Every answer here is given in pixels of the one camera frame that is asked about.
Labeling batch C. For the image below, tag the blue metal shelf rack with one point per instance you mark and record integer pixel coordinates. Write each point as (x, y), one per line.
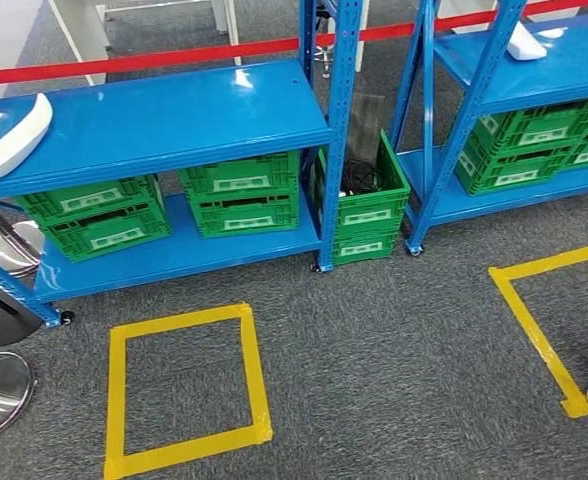
(174, 119)
(549, 79)

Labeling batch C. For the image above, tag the white curved plastic trim part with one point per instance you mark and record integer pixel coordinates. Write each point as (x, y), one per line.
(14, 142)
(524, 45)

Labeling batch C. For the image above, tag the grey flat panel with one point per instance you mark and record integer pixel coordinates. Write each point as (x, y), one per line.
(366, 126)

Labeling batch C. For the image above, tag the red barrier belt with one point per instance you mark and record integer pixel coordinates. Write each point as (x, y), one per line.
(149, 60)

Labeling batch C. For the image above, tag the white desk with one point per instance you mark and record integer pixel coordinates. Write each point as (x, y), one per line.
(474, 10)
(79, 33)

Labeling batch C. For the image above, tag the black stanchion post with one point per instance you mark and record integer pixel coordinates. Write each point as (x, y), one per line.
(4, 324)

